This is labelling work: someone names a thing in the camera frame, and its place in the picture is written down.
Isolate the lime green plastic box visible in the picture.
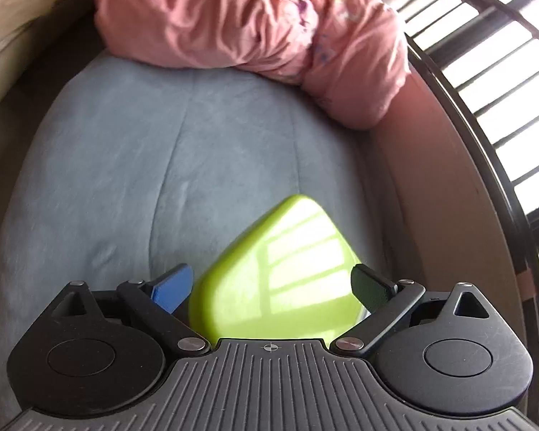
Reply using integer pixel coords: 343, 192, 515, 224
189, 195, 369, 343

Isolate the pink bundled quilt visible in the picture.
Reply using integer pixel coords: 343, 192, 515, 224
95, 0, 410, 129

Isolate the black window railing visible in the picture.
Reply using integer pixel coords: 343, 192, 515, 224
396, 0, 539, 424

